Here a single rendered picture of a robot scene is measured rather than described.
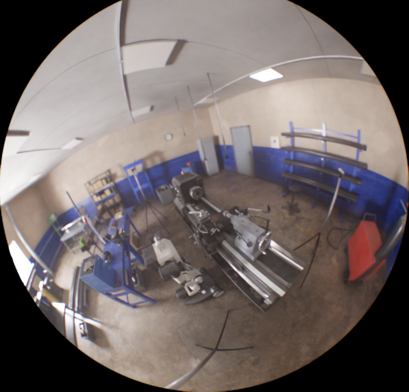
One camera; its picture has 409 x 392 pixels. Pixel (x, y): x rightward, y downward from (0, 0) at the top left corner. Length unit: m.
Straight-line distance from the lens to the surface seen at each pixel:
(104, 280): 1.90
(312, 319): 2.46
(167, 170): 5.62
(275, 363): 2.41
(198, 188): 2.27
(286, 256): 1.54
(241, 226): 1.36
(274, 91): 4.19
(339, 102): 3.75
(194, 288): 1.39
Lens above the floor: 2.15
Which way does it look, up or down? 26 degrees down
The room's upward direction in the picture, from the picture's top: 14 degrees counter-clockwise
